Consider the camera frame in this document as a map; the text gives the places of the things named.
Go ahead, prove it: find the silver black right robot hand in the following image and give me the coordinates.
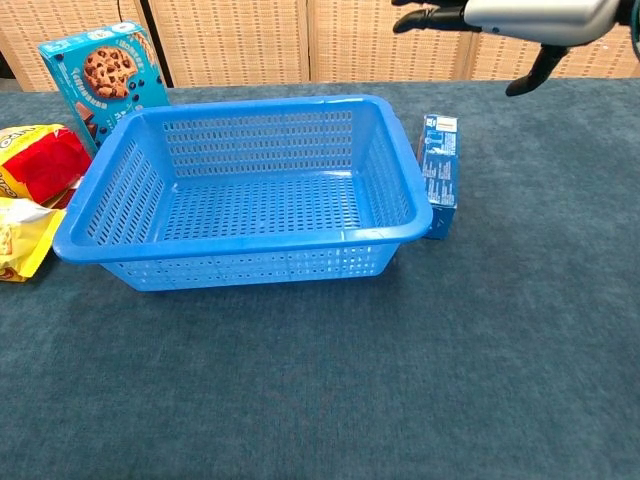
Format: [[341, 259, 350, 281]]
[[391, 0, 624, 98]]

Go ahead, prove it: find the blue Oreo cookie box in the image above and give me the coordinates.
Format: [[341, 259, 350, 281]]
[[416, 113, 460, 241]]

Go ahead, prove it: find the teal chocolate chip cookie box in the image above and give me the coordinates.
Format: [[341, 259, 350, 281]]
[[38, 20, 171, 157]]

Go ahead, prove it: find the yellow Lipo biscuit bag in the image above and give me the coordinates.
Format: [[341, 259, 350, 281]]
[[0, 123, 94, 209]]

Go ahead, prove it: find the yellow cracker packet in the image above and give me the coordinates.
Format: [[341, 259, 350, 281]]
[[0, 196, 68, 284]]

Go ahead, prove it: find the blue plastic perforated basket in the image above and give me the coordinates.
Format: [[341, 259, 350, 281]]
[[52, 93, 434, 293]]

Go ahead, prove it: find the woven bamboo screen panel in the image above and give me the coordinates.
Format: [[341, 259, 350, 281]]
[[0, 0, 166, 93], [307, 0, 481, 84], [467, 27, 640, 81], [147, 0, 310, 89]]

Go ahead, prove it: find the black stand pole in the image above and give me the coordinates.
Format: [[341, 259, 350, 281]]
[[138, 0, 175, 89]]

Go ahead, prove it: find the teal table cloth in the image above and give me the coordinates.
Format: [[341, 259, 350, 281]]
[[0, 77, 640, 480]]

